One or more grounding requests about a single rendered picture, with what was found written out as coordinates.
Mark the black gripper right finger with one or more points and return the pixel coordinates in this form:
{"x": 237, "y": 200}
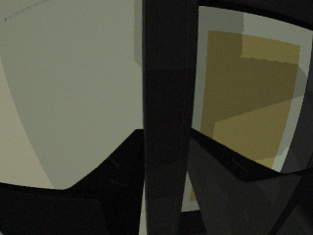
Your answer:
{"x": 238, "y": 196}

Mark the grey flat panel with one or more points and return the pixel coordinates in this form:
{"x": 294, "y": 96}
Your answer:
{"x": 74, "y": 69}

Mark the black picture frame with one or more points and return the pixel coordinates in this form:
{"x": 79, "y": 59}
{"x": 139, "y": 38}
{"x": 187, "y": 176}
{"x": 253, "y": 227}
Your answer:
{"x": 240, "y": 72}

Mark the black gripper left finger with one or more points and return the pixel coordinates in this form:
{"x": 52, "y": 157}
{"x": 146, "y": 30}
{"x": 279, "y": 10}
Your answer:
{"x": 105, "y": 202}

